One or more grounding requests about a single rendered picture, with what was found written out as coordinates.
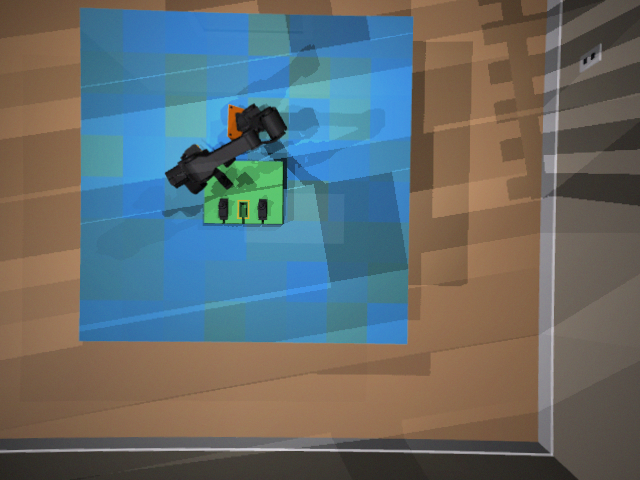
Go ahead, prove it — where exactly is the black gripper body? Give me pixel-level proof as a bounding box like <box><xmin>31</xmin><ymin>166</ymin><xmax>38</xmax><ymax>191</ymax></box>
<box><xmin>184</xmin><ymin>158</ymin><xmax>236</xmax><ymax>195</ymax></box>

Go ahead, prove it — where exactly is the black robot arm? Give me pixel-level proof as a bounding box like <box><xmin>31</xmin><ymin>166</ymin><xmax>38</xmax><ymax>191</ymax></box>
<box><xmin>164</xmin><ymin>103</ymin><xmax>287</xmax><ymax>189</ymax></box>

